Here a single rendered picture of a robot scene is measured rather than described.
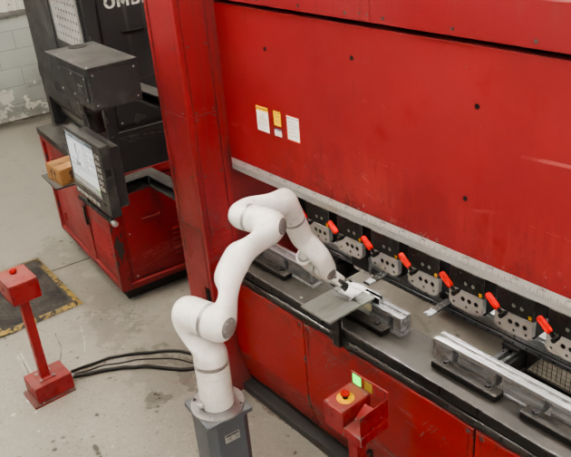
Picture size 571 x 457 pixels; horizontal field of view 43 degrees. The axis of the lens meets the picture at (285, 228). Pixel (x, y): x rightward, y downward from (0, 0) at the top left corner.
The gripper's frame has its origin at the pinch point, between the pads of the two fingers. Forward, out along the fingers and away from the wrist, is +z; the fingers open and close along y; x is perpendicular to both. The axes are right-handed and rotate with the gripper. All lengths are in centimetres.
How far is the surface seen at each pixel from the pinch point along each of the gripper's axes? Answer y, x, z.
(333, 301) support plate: 0.6, 7.3, 2.5
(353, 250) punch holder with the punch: -2.5, -14.6, -5.9
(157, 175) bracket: 134, -17, -4
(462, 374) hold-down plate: -61, 12, 11
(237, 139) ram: 74, -42, -23
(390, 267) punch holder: -22.8, -12.9, -8.0
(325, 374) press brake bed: 10, 35, 39
